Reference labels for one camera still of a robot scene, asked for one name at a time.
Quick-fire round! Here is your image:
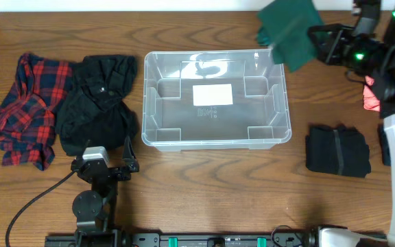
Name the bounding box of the dark green garment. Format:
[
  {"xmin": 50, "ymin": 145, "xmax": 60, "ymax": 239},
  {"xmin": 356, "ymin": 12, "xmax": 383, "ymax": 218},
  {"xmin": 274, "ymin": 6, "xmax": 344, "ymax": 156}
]
[{"xmin": 256, "ymin": 0, "xmax": 324, "ymax": 72}]

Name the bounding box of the pink garment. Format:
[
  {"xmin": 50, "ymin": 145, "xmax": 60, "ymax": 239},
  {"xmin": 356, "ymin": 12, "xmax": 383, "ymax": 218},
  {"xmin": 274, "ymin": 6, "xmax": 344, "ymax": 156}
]
[{"xmin": 363, "ymin": 76, "xmax": 381, "ymax": 112}]

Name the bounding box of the dark navy garment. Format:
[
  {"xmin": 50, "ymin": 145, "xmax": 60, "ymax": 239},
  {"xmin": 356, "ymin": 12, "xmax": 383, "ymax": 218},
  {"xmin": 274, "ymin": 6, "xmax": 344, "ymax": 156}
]
[{"xmin": 377, "ymin": 124, "xmax": 391, "ymax": 167}]

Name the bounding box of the clear plastic storage bin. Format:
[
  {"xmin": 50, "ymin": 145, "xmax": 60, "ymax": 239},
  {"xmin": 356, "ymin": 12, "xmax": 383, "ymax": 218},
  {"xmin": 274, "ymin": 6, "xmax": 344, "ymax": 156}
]
[{"xmin": 141, "ymin": 49, "xmax": 292, "ymax": 152}]

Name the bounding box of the black garment with band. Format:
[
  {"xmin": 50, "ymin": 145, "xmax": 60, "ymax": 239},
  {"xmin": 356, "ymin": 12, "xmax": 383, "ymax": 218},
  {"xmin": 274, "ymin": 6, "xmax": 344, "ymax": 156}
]
[{"xmin": 305, "ymin": 125, "xmax": 371, "ymax": 178}]

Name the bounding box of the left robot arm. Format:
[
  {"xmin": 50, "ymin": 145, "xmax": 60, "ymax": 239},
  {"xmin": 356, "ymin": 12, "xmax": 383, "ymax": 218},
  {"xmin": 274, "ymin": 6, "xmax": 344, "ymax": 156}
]
[{"xmin": 71, "ymin": 137, "xmax": 139, "ymax": 247}]

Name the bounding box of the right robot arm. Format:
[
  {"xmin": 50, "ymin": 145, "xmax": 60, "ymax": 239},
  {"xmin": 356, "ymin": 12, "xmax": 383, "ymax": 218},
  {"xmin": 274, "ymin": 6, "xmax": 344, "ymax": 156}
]
[{"xmin": 305, "ymin": 0, "xmax": 395, "ymax": 246}]

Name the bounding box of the red plaid flannel shirt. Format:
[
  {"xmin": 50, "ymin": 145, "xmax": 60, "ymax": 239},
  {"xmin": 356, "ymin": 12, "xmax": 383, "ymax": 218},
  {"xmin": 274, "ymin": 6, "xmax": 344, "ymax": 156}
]
[{"xmin": 0, "ymin": 53, "xmax": 74, "ymax": 171}]

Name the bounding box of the left black cable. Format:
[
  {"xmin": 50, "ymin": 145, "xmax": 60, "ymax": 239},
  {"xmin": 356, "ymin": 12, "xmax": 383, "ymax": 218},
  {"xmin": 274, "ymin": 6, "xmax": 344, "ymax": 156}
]
[{"xmin": 5, "ymin": 170, "xmax": 77, "ymax": 247}]

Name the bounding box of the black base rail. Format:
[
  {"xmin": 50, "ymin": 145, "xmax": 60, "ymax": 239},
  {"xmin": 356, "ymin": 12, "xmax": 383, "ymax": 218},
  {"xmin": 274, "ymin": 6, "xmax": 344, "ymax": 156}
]
[{"xmin": 44, "ymin": 232, "xmax": 322, "ymax": 247}]

